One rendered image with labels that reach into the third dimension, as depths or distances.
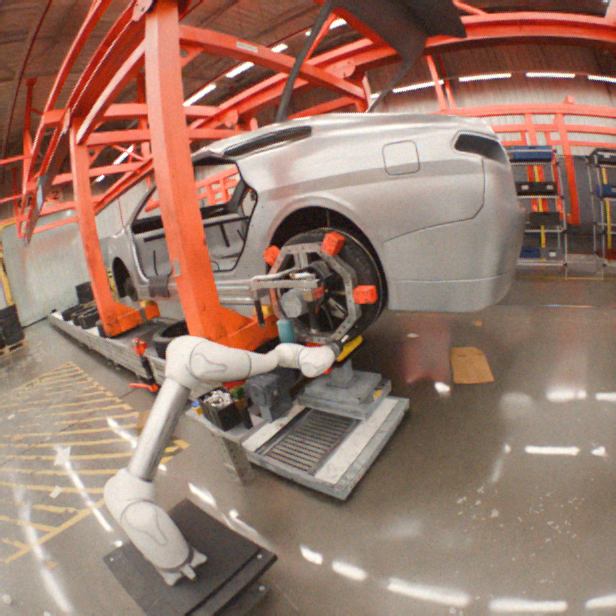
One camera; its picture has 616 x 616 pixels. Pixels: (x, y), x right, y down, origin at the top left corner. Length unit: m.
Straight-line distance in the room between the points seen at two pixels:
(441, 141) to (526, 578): 1.81
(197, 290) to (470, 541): 1.78
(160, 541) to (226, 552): 0.26
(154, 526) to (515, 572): 1.28
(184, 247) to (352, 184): 0.90
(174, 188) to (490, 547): 2.21
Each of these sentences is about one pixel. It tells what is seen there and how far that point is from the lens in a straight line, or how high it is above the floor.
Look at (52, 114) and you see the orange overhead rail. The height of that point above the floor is 3.34.
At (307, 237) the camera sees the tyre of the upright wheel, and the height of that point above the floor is 1.15.
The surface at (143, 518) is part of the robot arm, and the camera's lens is 1.02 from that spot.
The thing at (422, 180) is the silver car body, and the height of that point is 1.35.
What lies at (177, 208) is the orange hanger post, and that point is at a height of 1.44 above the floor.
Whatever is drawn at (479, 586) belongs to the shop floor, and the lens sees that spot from 1.39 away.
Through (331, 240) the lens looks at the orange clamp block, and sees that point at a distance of 1.56.
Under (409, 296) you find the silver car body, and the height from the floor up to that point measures 0.82.
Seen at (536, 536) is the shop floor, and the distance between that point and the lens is 1.55.
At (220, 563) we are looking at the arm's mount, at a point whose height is 0.32.
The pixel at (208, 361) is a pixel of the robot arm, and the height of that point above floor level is 0.92.
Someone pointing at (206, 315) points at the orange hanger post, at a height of 0.85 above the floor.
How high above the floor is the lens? 1.27
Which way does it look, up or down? 16 degrees down
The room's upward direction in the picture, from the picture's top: 10 degrees counter-clockwise
